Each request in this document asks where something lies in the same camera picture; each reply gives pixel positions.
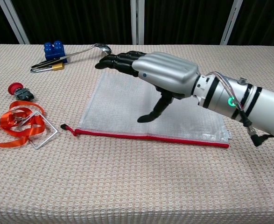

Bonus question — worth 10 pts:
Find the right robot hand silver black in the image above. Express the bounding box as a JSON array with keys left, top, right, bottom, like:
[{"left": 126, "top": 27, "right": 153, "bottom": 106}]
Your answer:
[{"left": 94, "top": 50, "right": 201, "bottom": 124}]

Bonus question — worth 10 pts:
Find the clear zipper pouch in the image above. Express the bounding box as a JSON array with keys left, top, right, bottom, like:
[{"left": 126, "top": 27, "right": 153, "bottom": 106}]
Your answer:
[{"left": 60, "top": 71, "right": 232, "bottom": 149}]

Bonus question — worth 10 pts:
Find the stainless steel ladle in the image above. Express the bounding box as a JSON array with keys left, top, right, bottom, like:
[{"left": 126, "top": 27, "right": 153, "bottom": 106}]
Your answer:
[{"left": 30, "top": 42, "right": 112, "bottom": 70}]

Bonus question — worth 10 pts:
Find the brass padlock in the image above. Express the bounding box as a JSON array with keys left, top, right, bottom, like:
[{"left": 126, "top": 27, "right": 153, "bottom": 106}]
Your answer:
[{"left": 30, "top": 62, "right": 64, "bottom": 74}]

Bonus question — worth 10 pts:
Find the blue toy building block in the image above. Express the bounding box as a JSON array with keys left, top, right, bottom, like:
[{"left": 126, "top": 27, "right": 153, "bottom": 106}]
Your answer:
[{"left": 43, "top": 41, "right": 68, "bottom": 64}]

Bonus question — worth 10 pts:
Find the beige woven tablecloth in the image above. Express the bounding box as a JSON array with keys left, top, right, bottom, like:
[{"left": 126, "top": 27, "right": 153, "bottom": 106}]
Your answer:
[{"left": 0, "top": 43, "right": 274, "bottom": 224}]

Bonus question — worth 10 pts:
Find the red emergency stop button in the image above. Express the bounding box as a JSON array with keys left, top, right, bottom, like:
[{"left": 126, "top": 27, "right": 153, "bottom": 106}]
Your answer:
[{"left": 7, "top": 82, "right": 35, "bottom": 101}]

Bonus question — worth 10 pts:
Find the white frame post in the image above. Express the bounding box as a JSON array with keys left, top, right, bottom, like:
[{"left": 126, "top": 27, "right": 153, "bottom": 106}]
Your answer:
[
  {"left": 0, "top": 0, "right": 30, "bottom": 45},
  {"left": 220, "top": 0, "right": 244, "bottom": 46},
  {"left": 130, "top": 0, "right": 145, "bottom": 45}
]

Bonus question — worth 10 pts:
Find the orange lanyard ribbon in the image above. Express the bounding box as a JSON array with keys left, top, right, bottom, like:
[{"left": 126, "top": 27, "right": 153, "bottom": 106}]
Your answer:
[{"left": 0, "top": 100, "right": 46, "bottom": 148}]

